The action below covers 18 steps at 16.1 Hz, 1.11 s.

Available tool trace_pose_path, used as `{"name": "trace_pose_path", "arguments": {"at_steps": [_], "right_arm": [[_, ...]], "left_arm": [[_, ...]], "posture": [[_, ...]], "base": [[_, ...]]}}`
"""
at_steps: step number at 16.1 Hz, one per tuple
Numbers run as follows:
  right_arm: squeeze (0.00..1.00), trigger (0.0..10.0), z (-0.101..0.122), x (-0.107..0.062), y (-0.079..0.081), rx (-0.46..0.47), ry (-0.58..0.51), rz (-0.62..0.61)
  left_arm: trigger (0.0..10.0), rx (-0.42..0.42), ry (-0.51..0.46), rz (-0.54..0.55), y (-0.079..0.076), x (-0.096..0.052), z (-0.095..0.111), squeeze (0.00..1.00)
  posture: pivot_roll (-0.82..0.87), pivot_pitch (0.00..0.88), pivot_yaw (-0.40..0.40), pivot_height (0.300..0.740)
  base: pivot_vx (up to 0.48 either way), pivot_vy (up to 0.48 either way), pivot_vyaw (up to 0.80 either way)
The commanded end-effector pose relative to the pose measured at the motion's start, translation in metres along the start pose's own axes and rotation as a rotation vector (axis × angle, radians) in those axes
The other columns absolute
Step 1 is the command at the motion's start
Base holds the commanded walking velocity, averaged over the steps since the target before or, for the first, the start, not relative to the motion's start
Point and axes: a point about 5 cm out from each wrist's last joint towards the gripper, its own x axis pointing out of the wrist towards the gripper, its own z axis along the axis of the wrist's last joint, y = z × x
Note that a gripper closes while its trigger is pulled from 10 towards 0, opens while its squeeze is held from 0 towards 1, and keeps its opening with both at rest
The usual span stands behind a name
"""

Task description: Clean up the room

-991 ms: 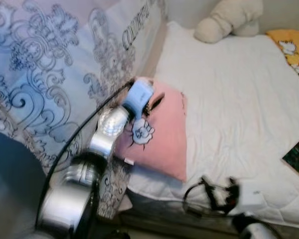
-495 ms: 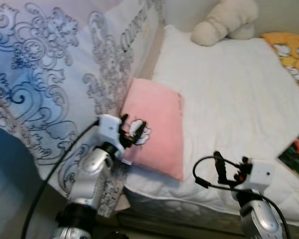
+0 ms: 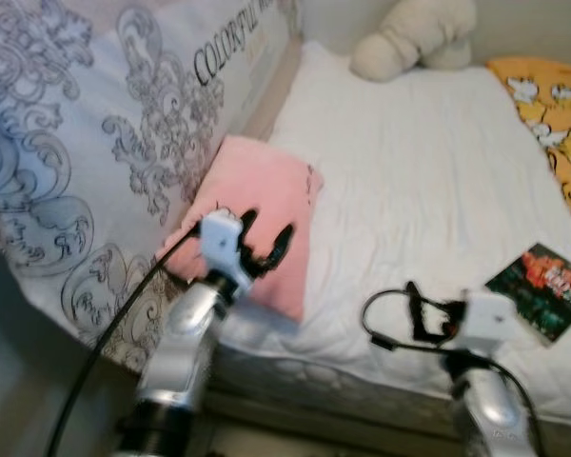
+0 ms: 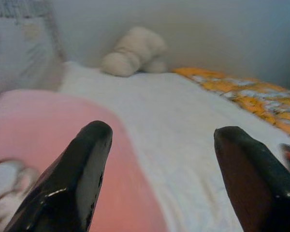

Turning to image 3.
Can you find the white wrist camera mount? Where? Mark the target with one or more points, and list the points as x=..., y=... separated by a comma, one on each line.
x=219, y=243
x=487, y=319

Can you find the white quilted bed mattress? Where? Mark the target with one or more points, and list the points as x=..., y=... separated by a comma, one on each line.
x=419, y=171

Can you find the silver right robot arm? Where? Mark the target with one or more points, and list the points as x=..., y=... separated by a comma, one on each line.
x=485, y=409

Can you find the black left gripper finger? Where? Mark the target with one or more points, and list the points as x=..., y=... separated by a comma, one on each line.
x=248, y=228
x=281, y=248

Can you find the beige plush toy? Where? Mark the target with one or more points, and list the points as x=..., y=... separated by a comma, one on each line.
x=409, y=33

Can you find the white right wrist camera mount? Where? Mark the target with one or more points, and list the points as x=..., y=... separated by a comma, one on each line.
x=487, y=319

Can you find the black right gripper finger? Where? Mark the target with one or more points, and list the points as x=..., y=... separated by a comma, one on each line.
x=417, y=309

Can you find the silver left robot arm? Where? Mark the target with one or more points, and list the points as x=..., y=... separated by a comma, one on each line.
x=186, y=352

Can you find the orange cartoon print blanket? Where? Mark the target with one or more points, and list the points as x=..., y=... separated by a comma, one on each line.
x=552, y=114

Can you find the pink pillow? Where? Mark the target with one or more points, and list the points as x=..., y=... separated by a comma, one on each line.
x=266, y=190

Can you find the dark green red book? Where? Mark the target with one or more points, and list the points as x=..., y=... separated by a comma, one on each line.
x=542, y=290

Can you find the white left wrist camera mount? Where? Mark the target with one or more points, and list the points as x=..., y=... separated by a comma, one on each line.
x=219, y=243

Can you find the grey bed base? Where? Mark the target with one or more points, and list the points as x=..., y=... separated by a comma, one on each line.
x=362, y=395

